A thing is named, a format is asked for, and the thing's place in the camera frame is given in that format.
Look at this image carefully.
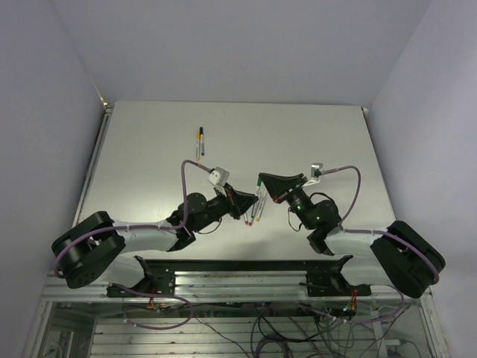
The aluminium frame rail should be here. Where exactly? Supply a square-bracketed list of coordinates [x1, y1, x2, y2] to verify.
[40, 270, 433, 299]

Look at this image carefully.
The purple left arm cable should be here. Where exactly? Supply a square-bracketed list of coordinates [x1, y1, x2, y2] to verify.
[53, 159, 214, 330]

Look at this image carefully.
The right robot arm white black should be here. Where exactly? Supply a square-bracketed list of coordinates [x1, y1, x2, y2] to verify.
[259, 172, 446, 298]

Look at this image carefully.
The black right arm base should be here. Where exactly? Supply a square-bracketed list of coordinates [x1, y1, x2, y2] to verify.
[299, 255, 371, 297]

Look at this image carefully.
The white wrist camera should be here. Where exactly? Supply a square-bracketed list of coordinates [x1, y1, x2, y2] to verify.
[305, 163, 323, 186]
[207, 167, 230, 195]

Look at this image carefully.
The white pen yellow end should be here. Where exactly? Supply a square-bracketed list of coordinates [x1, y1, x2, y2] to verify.
[195, 132, 201, 162]

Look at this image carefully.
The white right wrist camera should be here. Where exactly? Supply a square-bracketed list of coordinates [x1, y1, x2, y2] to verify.
[305, 163, 323, 186]

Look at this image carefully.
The white pen orange end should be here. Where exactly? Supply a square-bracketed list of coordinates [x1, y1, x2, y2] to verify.
[248, 202, 259, 226]

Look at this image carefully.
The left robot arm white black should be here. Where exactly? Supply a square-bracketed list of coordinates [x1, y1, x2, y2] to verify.
[51, 185, 258, 296]

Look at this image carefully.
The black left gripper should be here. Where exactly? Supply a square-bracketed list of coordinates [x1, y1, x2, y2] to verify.
[192, 182, 258, 231]

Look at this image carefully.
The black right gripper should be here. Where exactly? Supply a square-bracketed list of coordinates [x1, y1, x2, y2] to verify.
[259, 173, 315, 230]

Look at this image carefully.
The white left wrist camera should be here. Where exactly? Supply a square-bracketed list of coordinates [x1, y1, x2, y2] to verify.
[207, 167, 230, 195]

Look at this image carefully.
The white pen blue end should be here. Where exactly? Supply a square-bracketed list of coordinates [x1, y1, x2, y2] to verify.
[200, 135, 205, 156]

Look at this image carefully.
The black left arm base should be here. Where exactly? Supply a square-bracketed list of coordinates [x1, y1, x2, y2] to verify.
[101, 256, 175, 298]

